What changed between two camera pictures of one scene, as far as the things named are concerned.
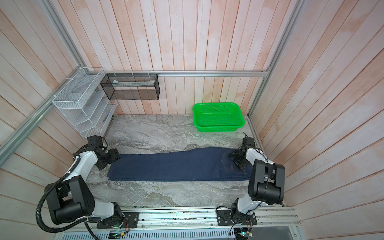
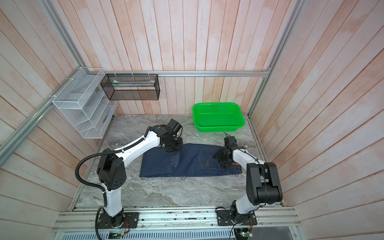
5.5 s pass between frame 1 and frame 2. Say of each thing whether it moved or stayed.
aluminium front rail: stayed
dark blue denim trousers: moved
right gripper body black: moved
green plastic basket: stayed
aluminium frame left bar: stayed
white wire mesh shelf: stayed
